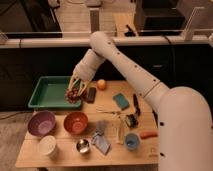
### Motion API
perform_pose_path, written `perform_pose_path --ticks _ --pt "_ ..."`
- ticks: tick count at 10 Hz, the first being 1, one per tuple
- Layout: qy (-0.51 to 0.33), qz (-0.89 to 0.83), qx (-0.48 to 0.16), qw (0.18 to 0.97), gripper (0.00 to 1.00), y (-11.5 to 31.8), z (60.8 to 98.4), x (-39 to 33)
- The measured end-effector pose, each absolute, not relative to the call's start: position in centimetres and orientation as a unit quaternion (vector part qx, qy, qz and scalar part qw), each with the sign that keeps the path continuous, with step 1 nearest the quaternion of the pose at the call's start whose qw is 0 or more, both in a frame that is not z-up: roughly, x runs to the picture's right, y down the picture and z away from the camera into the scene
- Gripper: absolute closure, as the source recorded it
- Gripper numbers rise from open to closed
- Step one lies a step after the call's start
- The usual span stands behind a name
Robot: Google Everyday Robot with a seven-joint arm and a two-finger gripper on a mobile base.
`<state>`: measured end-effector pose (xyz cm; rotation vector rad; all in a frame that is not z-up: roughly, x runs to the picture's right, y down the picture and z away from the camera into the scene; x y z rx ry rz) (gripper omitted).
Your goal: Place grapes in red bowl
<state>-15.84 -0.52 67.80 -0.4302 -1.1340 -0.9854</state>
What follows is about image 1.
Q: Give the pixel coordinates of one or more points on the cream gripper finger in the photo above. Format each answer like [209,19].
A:
[74,82]
[82,87]

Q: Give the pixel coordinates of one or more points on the dark red grape bunch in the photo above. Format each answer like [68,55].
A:
[72,95]

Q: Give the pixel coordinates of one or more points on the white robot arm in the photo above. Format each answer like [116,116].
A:
[185,132]

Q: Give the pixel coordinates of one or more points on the red bowl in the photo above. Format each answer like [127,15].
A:
[76,123]

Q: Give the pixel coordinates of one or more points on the purple bowl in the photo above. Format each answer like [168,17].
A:
[42,123]

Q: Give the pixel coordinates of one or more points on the small steel bowl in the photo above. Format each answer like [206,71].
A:
[83,146]

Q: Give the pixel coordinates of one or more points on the black rectangular block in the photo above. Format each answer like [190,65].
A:
[91,95]

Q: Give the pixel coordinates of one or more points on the orange fruit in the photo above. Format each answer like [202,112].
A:
[101,84]

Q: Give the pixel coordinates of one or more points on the green plastic tray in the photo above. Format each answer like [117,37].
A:
[49,93]

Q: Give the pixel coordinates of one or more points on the metal fork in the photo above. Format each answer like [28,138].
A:
[109,112]

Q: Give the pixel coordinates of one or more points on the teal sponge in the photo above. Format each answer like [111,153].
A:
[121,101]

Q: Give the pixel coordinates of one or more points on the black binder clip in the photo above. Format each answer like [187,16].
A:
[131,121]

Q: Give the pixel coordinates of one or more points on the wooden utensil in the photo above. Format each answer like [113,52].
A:
[120,132]

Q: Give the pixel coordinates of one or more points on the white cup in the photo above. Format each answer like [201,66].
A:
[48,146]

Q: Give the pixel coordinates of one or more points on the blue cup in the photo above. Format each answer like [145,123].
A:
[131,141]

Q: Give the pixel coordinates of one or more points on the black handled knife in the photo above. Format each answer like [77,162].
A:
[136,105]

